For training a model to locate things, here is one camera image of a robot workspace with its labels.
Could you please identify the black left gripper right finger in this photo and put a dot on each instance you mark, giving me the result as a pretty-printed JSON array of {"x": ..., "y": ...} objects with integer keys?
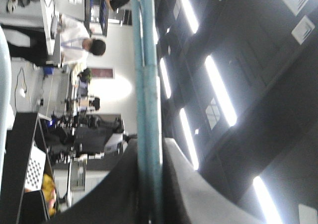
[{"x": 189, "y": 199}]

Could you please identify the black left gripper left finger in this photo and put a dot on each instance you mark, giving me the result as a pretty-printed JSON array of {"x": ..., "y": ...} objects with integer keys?
[{"x": 114, "y": 200}]

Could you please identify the light blue plastic basket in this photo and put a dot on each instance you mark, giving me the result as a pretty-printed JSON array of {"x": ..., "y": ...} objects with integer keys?
[{"x": 15, "y": 150}]

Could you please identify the person in white shirt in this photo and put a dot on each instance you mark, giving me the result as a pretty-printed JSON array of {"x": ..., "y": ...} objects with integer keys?
[{"x": 75, "y": 42}]

